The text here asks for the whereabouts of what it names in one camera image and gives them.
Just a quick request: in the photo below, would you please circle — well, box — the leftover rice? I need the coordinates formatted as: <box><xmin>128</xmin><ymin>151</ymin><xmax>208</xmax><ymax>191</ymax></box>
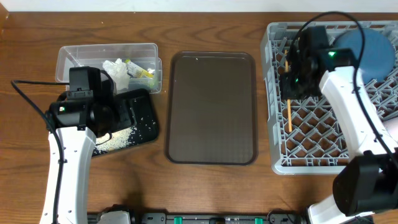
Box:
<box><xmin>92</xmin><ymin>116</ymin><xmax>158</xmax><ymax>156</ymax></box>

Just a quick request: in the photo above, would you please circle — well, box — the wooden chopstick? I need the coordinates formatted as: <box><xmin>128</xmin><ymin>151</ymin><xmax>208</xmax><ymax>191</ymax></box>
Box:
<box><xmin>284</xmin><ymin>50</ymin><xmax>292</xmax><ymax>133</ymax></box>

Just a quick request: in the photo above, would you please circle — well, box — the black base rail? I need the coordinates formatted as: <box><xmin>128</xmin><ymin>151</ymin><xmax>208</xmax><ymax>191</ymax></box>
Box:
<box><xmin>88</xmin><ymin>205</ymin><xmax>308</xmax><ymax>224</ymax></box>

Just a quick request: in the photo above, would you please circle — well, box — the dark blue plate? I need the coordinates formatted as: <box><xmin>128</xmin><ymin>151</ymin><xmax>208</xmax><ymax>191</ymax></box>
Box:
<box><xmin>334</xmin><ymin>28</ymin><xmax>395</xmax><ymax>84</ymax></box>

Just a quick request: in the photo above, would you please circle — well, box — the brown serving tray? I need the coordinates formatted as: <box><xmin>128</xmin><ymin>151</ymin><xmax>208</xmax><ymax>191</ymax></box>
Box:
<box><xmin>164</xmin><ymin>51</ymin><xmax>258</xmax><ymax>166</ymax></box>

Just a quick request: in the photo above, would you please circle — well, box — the pink cup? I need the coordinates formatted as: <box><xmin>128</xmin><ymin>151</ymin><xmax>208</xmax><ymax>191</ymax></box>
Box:
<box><xmin>383</xmin><ymin>118</ymin><xmax>398</xmax><ymax>142</ymax></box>

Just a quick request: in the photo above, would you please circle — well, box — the black plastic waste tray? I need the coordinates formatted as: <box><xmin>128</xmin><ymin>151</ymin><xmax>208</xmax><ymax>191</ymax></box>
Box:
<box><xmin>92</xmin><ymin>88</ymin><xmax>159</xmax><ymax>157</ymax></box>

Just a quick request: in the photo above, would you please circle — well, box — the grey dishwasher rack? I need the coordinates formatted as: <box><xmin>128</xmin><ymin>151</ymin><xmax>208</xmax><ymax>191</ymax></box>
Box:
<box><xmin>261</xmin><ymin>21</ymin><xmax>397</xmax><ymax>175</ymax></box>

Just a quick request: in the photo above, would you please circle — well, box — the yellow snack wrapper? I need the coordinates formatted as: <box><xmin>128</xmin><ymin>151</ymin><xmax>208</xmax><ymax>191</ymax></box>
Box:
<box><xmin>124</xmin><ymin>59</ymin><xmax>157</xmax><ymax>87</ymax></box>

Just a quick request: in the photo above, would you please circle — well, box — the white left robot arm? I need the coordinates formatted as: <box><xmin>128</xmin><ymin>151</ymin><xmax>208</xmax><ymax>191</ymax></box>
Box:
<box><xmin>40</xmin><ymin>90</ymin><xmax>147</xmax><ymax>223</ymax></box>

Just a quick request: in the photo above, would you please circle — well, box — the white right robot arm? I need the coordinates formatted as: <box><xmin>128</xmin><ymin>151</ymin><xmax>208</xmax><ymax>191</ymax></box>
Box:
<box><xmin>280</xmin><ymin>44</ymin><xmax>397</xmax><ymax>223</ymax></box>

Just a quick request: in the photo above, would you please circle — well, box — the white paper napkin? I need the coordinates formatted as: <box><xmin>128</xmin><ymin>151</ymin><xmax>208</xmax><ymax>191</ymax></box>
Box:
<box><xmin>103</xmin><ymin>58</ymin><xmax>129</xmax><ymax>91</ymax></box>

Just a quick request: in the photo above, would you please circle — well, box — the clear plastic waste bin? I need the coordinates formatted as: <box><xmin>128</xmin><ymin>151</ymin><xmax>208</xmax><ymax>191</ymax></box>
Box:
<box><xmin>55</xmin><ymin>43</ymin><xmax>162</xmax><ymax>93</ymax></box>

